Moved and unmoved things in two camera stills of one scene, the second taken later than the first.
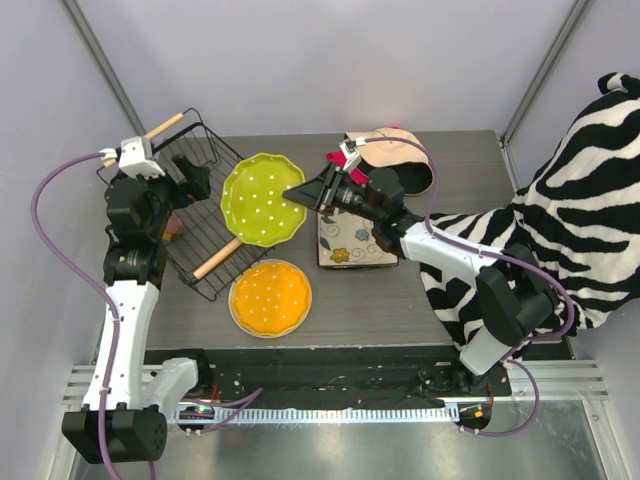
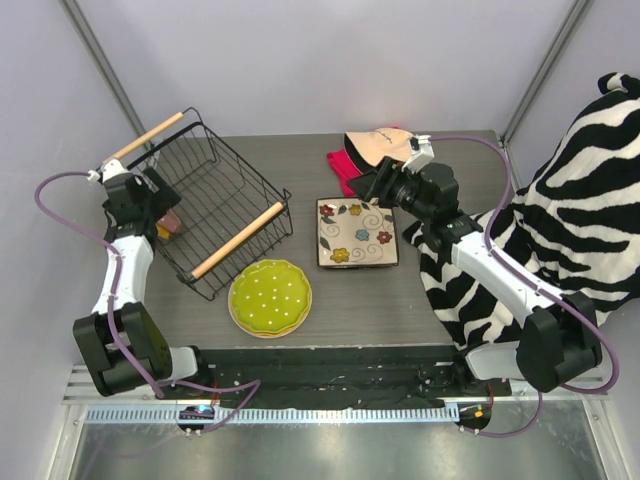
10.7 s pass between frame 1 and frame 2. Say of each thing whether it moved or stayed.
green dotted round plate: moved
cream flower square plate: stayed
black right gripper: moved
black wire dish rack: stayed
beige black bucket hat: stayed
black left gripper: moved
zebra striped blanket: stayed
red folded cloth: stayed
